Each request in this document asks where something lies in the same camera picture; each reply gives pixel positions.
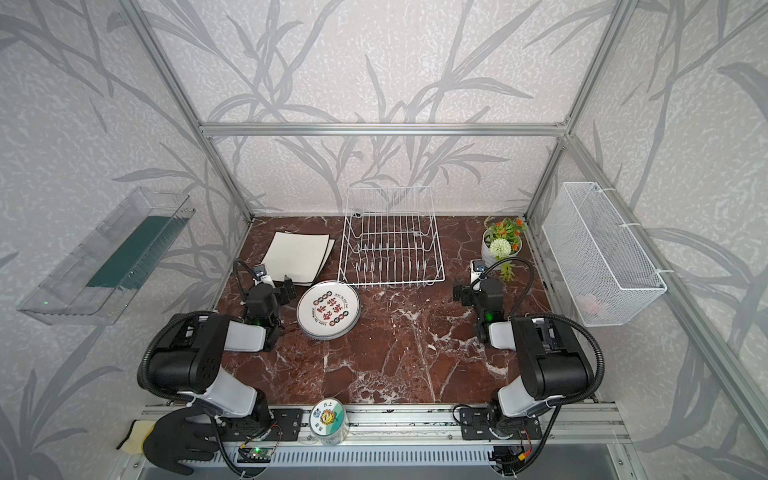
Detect square white plate black rim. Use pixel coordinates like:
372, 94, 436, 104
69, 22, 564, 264
297, 238, 335, 286

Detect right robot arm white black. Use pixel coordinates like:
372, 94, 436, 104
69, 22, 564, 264
452, 257, 606, 440

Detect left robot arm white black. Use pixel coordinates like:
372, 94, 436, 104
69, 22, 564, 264
137, 260, 296, 437

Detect white pot artificial flowers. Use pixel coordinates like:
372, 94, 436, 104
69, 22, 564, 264
481, 217, 527, 282

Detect pink object in basket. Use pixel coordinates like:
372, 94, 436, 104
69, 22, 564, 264
577, 293, 604, 318

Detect round tape roll green label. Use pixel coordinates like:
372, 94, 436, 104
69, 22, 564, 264
309, 398, 350, 446

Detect left green circuit board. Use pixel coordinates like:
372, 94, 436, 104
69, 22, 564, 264
237, 444, 276, 465

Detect black glove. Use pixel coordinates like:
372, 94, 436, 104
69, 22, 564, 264
143, 405, 220, 476

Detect yellow sponge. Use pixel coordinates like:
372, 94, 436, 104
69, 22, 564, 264
117, 420, 155, 455

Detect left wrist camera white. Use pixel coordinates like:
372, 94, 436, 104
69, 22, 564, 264
251, 264, 275, 288

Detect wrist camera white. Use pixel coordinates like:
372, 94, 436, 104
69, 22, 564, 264
251, 264, 275, 288
470, 259, 487, 291

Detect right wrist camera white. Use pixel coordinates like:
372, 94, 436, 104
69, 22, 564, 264
470, 259, 487, 291

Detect white wire dish rack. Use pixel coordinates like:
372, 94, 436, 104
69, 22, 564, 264
337, 186, 445, 288

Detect white mesh wall basket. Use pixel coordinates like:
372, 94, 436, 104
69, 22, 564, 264
543, 182, 667, 327

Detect right circuit board wires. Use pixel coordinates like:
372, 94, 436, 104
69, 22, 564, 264
488, 443, 535, 475

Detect clear plastic wall shelf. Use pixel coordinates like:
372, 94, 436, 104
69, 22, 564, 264
17, 187, 196, 326

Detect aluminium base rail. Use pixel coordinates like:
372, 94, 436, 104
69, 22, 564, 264
110, 403, 637, 480

